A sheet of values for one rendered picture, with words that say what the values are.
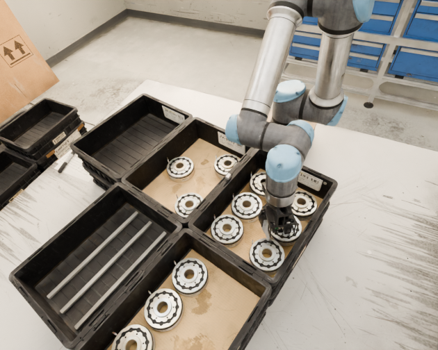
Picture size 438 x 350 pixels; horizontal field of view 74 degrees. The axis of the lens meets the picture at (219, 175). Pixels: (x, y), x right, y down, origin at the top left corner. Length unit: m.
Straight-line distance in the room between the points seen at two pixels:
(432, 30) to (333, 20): 1.79
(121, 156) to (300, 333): 0.90
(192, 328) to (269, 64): 0.71
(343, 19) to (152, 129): 0.85
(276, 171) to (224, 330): 0.45
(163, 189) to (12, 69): 2.67
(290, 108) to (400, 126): 1.77
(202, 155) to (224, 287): 0.52
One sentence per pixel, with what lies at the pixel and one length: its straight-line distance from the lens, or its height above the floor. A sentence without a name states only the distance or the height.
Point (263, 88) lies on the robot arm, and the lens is 0.77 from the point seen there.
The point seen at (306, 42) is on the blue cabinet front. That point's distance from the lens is 2.74.
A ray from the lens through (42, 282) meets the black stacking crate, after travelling 1.07.
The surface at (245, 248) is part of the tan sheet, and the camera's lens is 0.93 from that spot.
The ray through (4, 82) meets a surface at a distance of 3.50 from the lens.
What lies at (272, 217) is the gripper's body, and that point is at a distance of 0.80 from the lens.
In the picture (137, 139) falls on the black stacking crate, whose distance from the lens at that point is 1.31.
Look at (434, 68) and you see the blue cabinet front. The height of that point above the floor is 0.42.
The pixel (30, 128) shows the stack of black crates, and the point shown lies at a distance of 2.27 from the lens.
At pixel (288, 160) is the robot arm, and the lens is 0.64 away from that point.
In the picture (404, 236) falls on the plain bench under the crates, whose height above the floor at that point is 0.70.
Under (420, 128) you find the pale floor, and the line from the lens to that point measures 2.87.
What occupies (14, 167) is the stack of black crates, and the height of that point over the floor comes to 0.38.
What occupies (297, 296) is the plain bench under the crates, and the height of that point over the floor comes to 0.70.
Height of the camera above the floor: 1.67
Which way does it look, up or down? 51 degrees down
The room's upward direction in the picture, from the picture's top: 6 degrees counter-clockwise
